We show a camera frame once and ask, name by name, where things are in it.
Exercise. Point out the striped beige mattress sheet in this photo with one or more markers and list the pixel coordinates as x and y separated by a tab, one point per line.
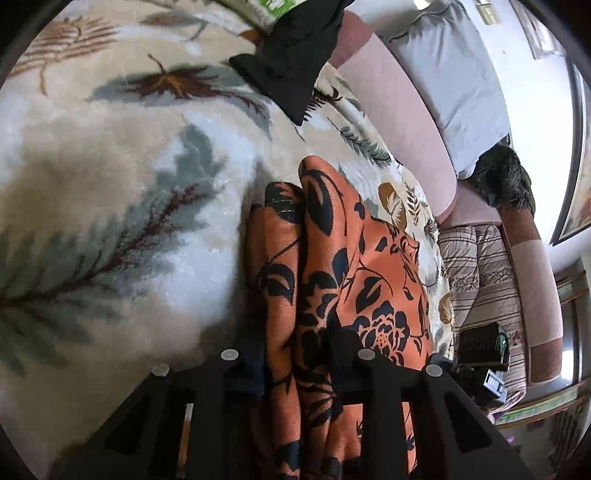
483	291

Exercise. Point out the dark furry cushion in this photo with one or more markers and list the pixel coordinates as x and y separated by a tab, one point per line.
499	178

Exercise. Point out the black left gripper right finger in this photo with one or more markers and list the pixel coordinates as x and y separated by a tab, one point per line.
342	346

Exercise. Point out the black cloth garment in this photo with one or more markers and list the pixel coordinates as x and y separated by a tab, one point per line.
288	60

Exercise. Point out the framed wall picture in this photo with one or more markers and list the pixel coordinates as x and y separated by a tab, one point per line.
574	217

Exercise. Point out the green white patterned pillow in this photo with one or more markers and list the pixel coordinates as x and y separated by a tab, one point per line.
262	13

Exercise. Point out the grey pillow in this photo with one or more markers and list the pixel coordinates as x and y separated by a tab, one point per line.
444	55

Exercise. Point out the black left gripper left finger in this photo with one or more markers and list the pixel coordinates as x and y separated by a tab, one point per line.
249	369

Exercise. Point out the orange black floral garment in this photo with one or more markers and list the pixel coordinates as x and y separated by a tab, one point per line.
320	263

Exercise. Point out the pink padded headboard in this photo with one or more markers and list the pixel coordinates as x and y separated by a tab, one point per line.
397	110

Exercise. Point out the cream leaf pattern fleece blanket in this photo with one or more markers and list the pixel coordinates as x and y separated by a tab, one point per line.
130	154

